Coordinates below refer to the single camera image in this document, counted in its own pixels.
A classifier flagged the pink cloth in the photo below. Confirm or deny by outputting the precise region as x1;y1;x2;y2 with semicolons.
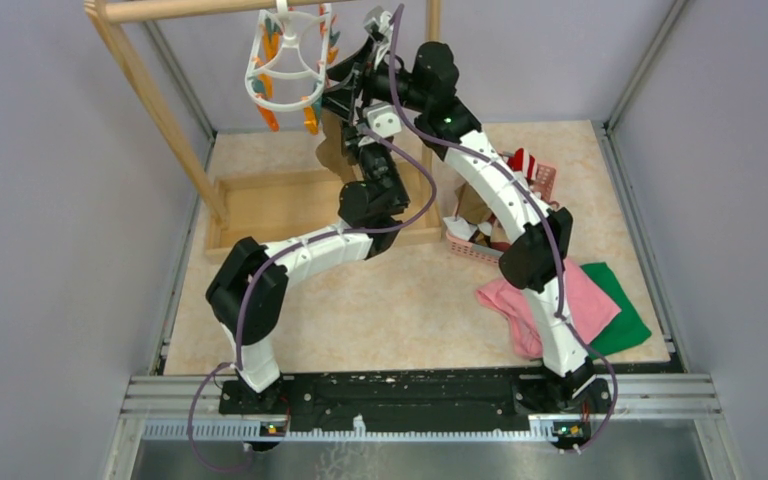
475;256;622;361

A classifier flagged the brown sock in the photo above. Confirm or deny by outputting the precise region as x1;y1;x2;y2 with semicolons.
315;110;357;183
455;183;492;225

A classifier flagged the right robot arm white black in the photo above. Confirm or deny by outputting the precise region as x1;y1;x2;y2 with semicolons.
322;37;595;412

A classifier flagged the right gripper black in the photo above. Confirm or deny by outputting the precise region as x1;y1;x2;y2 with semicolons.
310;37;428;124

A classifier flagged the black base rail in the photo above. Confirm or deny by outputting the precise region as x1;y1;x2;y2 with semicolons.
219;367;612;449

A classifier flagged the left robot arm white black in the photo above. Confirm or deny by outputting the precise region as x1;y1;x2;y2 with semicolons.
205;120;410;414

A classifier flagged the white round clip hanger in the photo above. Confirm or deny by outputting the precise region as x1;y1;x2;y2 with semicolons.
245;1;339;135

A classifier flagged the red white striped sock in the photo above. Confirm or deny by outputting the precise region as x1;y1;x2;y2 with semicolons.
505;148;538;184

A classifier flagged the green cloth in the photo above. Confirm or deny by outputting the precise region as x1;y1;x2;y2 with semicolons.
581;262;652;356

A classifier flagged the wooden clothes rack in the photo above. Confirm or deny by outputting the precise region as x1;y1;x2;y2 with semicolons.
84;0;444;265

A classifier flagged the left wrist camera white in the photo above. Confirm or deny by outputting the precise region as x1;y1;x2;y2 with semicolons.
363;103;402;138

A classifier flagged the pink plastic basket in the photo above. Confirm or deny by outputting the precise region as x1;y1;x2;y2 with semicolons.
445;152;559;265

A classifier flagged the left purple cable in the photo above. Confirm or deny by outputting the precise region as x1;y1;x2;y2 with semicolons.
186;122;438;476

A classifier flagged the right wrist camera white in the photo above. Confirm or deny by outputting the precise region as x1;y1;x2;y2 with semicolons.
363;6;393;41

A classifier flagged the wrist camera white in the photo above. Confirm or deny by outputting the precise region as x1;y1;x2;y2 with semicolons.
363;6;393;41
363;103;402;138

